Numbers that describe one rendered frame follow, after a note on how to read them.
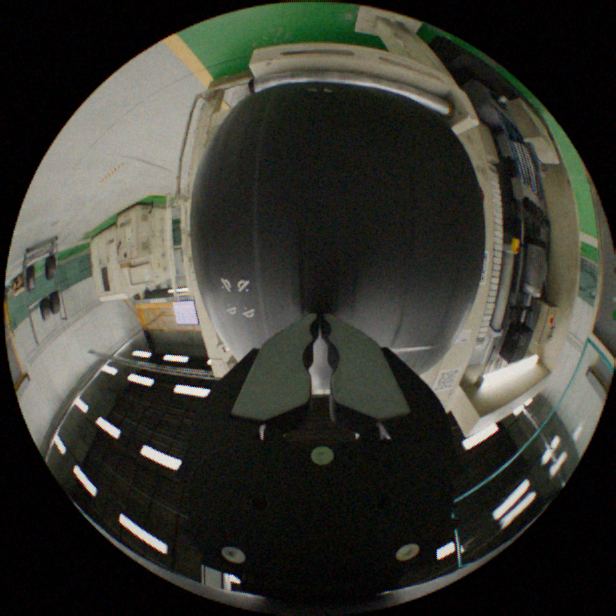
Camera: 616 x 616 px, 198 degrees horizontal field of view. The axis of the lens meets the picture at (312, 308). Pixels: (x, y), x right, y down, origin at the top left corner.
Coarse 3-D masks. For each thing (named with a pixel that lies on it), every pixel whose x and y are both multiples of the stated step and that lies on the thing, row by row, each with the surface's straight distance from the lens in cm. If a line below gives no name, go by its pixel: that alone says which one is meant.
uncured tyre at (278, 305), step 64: (256, 128) 16; (320, 128) 15; (384, 128) 17; (448, 128) 24; (192, 192) 21; (256, 192) 13; (320, 192) 13; (384, 192) 13; (448, 192) 16; (192, 256) 20; (256, 256) 13; (320, 256) 12; (384, 256) 13; (448, 256) 15; (384, 320) 15; (448, 320) 18; (320, 384) 23
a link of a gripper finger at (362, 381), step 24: (336, 336) 10; (360, 336) 10; (336, 360) 10; (360, 360) 9; (384, 360) 9; (336, 384) 8; (360, 384) 8; (384, 384) 8; (336, 408) 8; (360, 408) 7; (384, 408) 7; (408, 408) 8; (360, 432) 8
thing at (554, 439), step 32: (576, 384) 69; (608, 384) 69; (576, 416) 71; (544, 448) 78; (576, 448) 75; (512, 480) 89; (544, 480) 82; (480, 512) 106; (512, 512) 94; (480, 544) 114
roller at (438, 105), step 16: (256, 80) 39; (272, 80) 38; (288, 80) 37; (304, 80) 37; (320, 80) 37; (336, 80) 37; (352, 80) 38; (368, 80) 38; (384, 80) 39; (416, 96) 41; (432, 96) 43; (448, 112) 44
